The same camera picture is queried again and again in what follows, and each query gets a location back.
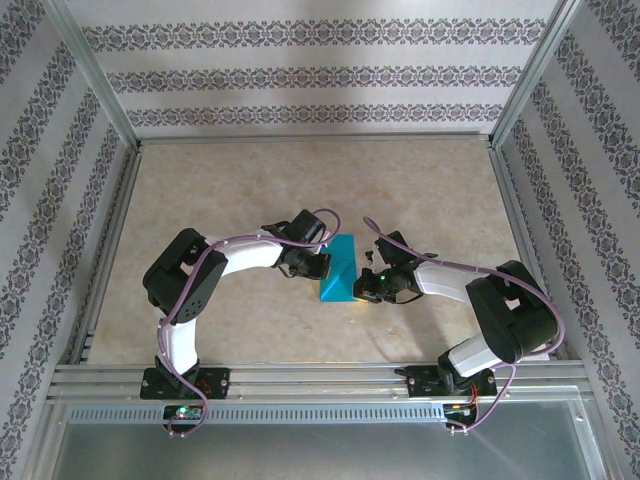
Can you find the wide aluminium mounting rail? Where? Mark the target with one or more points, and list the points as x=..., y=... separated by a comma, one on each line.
x=320, y=380

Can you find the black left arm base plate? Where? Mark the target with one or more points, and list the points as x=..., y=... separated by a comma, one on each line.
x=215, y=382

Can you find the aluminium frame rail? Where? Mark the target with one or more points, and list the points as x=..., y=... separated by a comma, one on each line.
x=110, y=250
x=512, y=200
x=315, y=137

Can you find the aluminium frame post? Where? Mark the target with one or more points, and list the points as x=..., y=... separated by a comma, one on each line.
x=535, y=65
x=91, y=65

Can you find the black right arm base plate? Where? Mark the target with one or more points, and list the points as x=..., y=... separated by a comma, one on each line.
x=422, y=381

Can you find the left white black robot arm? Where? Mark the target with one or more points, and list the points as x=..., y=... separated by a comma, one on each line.
x=250, y=257

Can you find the blue paper sheet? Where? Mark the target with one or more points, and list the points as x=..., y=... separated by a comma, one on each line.
x=340, y=270

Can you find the circuit board with green light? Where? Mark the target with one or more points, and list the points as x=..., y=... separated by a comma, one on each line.
x=184, y=412

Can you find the grey metal sheet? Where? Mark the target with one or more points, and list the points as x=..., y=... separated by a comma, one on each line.
x=320, y=455

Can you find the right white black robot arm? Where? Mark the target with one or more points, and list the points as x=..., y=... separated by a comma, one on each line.
x=440, y=282

